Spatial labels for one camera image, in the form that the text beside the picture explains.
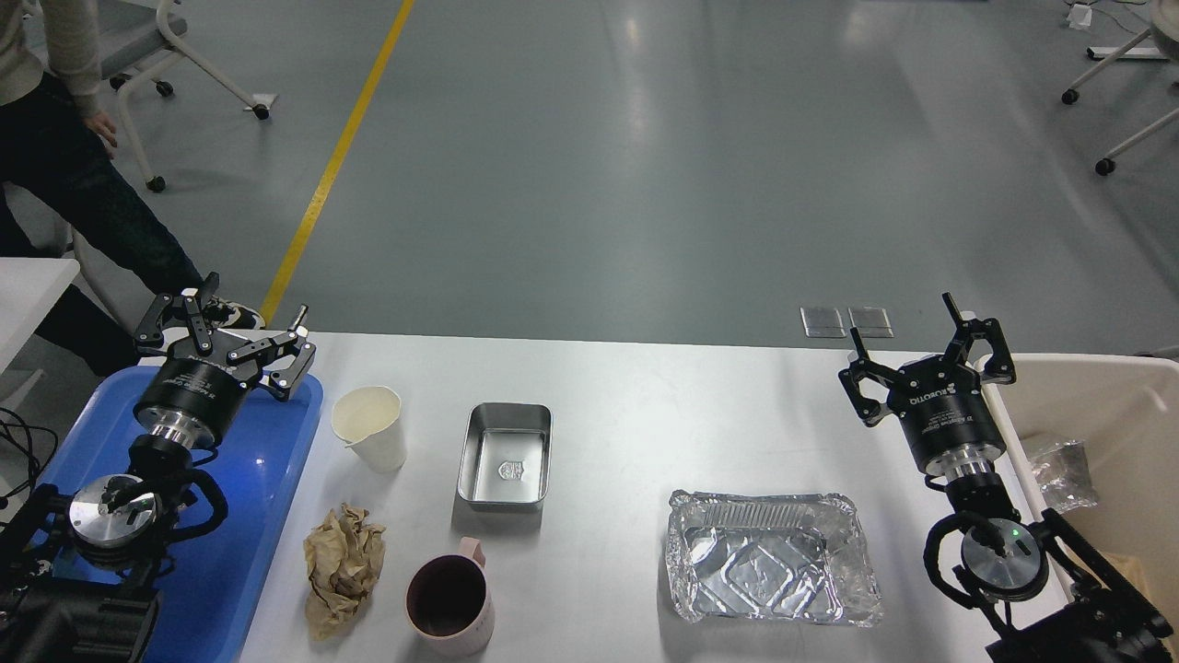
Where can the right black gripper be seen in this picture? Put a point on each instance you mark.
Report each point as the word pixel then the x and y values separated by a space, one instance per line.
pixel 939 410

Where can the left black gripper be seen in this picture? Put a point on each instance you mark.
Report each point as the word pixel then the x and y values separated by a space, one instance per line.
pixel 199 393

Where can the steel rectangular tin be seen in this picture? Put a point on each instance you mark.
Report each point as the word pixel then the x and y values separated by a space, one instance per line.
pixel 505 458

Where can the pink HOME mug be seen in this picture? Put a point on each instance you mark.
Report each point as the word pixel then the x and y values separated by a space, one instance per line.
pixel 448 602

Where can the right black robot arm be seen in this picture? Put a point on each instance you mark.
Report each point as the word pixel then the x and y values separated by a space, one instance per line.
pixel 1048 594

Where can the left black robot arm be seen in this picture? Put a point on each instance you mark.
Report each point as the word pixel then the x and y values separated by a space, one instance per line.
pixel 80 570

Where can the right metal floor plate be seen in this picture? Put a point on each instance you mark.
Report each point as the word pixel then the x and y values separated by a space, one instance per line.
pixel 871 322

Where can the metal floor plate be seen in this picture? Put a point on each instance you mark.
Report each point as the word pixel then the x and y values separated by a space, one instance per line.
pixel 822 322
pixel 871 322

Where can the left metal floor plate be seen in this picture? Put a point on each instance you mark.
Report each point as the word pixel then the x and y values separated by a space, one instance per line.
pixel 822 322

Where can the crumpled clear plastic wrap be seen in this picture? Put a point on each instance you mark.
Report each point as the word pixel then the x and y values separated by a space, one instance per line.
pixel 1060 468

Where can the white paper cup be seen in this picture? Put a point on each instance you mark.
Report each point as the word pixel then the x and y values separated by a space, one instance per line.
pixel 367 421

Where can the beige plastic bin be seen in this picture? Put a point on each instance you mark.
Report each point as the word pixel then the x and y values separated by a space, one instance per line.
pixel 1125 408

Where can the white side table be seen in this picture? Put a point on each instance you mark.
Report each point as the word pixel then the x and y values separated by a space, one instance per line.
pixel 29 288

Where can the aluminium foil tray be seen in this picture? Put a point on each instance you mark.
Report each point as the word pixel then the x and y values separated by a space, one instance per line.
pixel 771 558

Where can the person in dark trousers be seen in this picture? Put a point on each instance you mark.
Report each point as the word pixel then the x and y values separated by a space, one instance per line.
pixel 55 143

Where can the crumpled brown paper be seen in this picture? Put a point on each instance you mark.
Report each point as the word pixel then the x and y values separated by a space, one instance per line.
pixel 344 559

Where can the blue plastic tray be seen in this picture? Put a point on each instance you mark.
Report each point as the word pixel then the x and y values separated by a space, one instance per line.
pixel 208 600

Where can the brown paper in bin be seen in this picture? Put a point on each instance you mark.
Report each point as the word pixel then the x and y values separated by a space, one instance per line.
pixel 1138 574

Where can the grey office chair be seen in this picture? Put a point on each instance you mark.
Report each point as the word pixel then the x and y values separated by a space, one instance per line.
pixel 138 43

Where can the white floor power adapter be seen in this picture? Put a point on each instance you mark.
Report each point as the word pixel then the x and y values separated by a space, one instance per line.
pixel 1079 16

